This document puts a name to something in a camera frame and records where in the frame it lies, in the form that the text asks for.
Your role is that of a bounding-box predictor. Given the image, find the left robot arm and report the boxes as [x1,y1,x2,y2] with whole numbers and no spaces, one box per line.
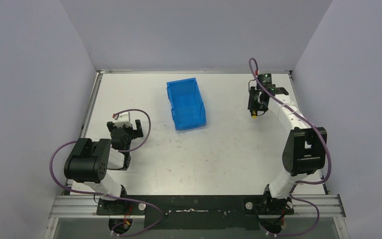
[64,119,146,215]

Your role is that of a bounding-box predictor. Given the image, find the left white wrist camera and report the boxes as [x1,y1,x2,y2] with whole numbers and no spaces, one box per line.
[113,112,131,128]

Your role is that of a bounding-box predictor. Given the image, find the blue plastic bin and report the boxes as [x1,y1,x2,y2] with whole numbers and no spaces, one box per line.
[166,78,206,131]

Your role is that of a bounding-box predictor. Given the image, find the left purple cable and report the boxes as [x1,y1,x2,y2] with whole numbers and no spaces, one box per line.
[49,109,165,238]

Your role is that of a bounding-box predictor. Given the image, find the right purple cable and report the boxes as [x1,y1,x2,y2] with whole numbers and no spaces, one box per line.
[248,58,332,238]

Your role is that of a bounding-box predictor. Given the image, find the aluminium front rail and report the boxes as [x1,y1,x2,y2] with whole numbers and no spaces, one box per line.
[50,195,346,219]

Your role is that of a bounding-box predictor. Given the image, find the purple cable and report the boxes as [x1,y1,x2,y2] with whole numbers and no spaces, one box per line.
[248,58,332,238]
[49,109,165,238]

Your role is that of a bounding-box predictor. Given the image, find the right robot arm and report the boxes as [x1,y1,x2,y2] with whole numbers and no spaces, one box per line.
[248,73,327,215]

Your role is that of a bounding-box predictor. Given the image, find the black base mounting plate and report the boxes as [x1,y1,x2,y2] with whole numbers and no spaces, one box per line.
[96,195,294,231]

